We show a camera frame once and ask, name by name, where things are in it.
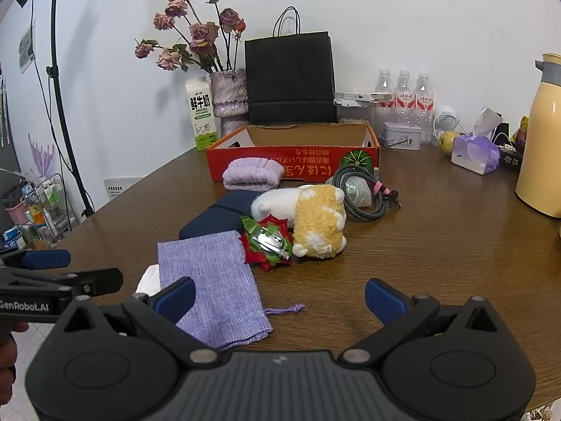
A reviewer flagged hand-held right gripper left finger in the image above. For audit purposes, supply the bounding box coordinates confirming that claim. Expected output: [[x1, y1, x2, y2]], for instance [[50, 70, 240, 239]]
[[53, 277, 222, 367]]

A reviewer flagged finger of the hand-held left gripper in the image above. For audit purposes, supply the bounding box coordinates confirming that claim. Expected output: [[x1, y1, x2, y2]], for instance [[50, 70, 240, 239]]
[[0, 267, 124, 301], [0, 248, 72, 271]]

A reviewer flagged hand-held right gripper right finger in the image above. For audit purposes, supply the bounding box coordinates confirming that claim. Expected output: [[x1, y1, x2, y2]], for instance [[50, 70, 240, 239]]
[[335, 278, 511, 367]]

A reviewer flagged navy blue zip case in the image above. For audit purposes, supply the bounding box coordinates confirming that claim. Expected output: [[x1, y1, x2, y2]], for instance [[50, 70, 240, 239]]
[[179, 189, 264, 241]]

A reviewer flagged white yellow plush toy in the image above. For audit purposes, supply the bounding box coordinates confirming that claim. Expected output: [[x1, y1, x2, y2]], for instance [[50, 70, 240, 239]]
[[251, 183, 348, 259]]

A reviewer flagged clear plastic bag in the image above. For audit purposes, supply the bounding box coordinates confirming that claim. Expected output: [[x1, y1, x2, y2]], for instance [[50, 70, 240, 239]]
[[344, 178, 378, 208]]

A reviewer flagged purple towel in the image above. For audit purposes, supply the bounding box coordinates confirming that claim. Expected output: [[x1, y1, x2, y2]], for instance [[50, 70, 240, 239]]
[[222, 156, 285, 193]]

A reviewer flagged red cardboard box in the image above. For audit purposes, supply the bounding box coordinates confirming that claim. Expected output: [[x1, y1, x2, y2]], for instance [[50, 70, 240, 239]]
[[206, 123, 380, 183]]

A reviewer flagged person's left hand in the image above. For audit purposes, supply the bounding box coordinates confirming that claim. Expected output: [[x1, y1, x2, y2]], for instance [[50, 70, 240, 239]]
[[0, 322, 29, 371]]

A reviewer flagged white tissue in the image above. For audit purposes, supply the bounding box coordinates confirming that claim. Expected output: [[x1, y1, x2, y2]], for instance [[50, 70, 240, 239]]
[[135, 264, 164, 296]]

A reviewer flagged white printed board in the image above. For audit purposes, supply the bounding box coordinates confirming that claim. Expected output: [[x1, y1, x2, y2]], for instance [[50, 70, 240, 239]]
[[104, 176, 143, 205]]

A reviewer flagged purple artificial plant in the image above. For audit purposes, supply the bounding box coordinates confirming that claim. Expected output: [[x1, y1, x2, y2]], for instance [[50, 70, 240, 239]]
[[28, 132, 55, 177]]

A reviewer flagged red green ribbon bow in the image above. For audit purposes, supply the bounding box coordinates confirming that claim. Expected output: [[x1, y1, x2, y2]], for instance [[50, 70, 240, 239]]
[[239, 213, 294, 275]]

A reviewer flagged silver metal clip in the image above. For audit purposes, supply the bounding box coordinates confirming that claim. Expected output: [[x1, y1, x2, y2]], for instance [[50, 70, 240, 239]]
[[253, 227, 291, 260]]

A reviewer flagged grey tin box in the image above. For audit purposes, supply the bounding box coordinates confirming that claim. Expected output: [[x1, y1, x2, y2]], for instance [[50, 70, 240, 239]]
[[382, 121, 422, 151]]

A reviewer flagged yellow green fruit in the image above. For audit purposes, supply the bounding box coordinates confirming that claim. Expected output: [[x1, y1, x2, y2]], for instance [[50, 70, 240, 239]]
[[438, 131, 461, 156]]

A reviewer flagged purple tissue pack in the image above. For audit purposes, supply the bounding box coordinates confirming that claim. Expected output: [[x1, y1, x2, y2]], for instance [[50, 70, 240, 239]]
[[451, 107, 505, 176]]

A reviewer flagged black light stand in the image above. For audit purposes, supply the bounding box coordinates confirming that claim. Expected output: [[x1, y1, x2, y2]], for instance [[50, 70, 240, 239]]
[[9, 0, 95, 220]]

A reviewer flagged clear plastic container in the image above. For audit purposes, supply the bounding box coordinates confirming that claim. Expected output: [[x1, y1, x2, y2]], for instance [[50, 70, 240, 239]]
[[337, 104, 374, 126]]

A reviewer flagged white green milk carton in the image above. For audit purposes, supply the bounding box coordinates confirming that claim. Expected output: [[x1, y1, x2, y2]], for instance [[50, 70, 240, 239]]
[[184, 76, 219, 152]]

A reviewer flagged small black box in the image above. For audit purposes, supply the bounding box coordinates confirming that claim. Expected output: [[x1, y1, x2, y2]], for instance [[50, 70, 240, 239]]
[[500, 147, 525, 170]]

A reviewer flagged white round device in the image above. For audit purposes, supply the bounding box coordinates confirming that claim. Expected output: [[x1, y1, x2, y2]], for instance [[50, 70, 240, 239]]
[[434, 105, 461, 141]]

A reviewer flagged white flat box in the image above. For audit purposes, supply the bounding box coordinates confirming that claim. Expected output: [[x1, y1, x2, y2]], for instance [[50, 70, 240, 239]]
[[334, 92, 395, 108]]

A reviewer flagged clear water bottle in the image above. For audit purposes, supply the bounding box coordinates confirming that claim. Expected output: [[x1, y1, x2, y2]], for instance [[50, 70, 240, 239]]
[[396, 69, 416, 119], [376, 68, 397, 119], [414, 72, 435, 141]]

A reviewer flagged fuzzy purple vase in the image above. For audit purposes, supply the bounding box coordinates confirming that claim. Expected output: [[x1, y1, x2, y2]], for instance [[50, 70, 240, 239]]
[[209, 69, 249, 140]]

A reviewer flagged colourful snack bag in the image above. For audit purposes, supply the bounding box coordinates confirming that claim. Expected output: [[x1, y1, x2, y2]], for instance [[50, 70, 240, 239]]
[[513, 116, 529, 152]]

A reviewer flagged yellow thermos jug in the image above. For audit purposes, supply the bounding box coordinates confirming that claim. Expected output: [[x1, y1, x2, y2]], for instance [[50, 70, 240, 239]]
[[515, 53, 561, 219]]

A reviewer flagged black paper bag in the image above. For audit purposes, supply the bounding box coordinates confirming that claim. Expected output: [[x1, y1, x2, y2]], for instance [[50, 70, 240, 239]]
[[244, 6, 337, 126]]

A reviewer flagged dried rose bouquet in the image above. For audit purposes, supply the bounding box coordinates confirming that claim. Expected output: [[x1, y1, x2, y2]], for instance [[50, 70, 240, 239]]
[[134, 0, 247, 74]]

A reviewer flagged purple drawstring pouch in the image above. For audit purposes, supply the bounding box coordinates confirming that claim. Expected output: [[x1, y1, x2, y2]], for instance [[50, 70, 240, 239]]
[[157, 229, 306, 352]]

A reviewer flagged wire shelf rack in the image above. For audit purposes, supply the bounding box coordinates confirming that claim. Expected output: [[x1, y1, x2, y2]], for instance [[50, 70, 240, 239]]
[[0, 171, 75, 246]]

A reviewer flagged coiled braided cable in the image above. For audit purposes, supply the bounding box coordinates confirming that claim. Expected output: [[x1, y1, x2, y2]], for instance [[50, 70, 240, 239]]
[[332, 164, 400, 223]]

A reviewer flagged wall poster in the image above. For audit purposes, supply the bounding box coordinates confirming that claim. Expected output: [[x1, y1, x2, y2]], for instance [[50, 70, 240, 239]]
[[18, 26, 36, 73]]

